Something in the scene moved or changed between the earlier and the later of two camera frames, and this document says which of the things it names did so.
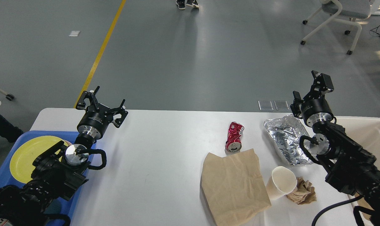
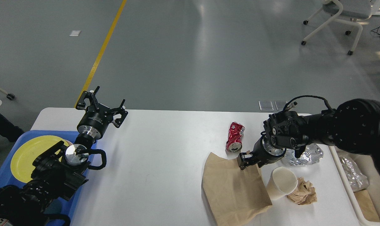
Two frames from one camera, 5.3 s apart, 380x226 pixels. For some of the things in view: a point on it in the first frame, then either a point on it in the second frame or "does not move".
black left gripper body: (95, 121) does not move
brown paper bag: (233, 186) does not move
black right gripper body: (315, 110) → (264, 151)
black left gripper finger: (120, 110) does not move
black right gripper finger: (295, 107) → (243, 159)
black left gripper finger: (92, 95) does not move
